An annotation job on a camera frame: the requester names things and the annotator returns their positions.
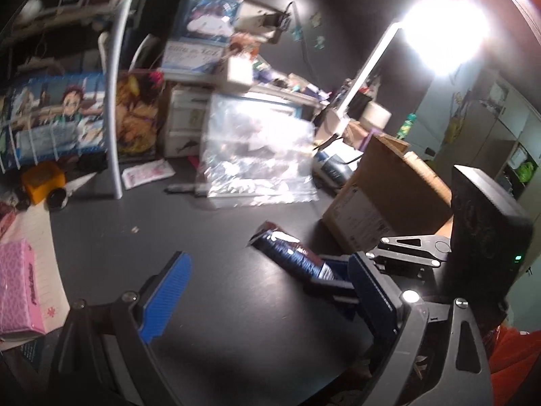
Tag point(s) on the grey marker pen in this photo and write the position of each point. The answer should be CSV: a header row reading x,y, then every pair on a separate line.
x,y
186,188

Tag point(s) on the brown cardboard box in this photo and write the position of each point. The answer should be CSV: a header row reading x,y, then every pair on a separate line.
x,y
389,194

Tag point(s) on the pink white sachet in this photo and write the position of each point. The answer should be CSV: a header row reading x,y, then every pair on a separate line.
x,y
147,172

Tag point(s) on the white wire rack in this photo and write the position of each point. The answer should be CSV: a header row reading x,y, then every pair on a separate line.
x,y
59,37

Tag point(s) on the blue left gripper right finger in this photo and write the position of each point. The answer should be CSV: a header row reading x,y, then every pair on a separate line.
x,y
379,297

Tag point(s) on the blue tube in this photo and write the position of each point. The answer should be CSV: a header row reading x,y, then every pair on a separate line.
x,y
323,276

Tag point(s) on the anime poster box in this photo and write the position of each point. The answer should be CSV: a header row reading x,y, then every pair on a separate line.
x,y
50,117

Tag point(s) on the white paper roll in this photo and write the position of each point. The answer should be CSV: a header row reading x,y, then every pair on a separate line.
x,y
375,116

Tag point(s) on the clear plastic zip bag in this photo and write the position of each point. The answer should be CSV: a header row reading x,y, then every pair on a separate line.
x,y
255,149

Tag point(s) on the orange anime card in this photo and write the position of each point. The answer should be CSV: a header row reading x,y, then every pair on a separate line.
x,y
138,95

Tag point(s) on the white blue box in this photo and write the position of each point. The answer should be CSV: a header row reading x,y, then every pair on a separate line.
x,y
191,57

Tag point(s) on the white drawer unit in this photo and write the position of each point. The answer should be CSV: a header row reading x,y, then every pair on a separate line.
x,y
182,132

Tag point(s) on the black round tin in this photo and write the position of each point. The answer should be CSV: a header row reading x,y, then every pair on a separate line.
x,y
57,199

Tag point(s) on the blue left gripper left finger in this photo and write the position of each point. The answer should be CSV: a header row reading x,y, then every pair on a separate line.
x,y
158,301

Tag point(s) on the pink patterned box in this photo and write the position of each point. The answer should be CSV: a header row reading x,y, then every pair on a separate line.
x,y
20,305

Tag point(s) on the orange small box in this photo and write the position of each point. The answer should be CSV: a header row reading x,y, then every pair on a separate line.
x,y
41,179

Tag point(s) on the white desk lamp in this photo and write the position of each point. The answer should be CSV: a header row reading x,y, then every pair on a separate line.
x,y
432,41

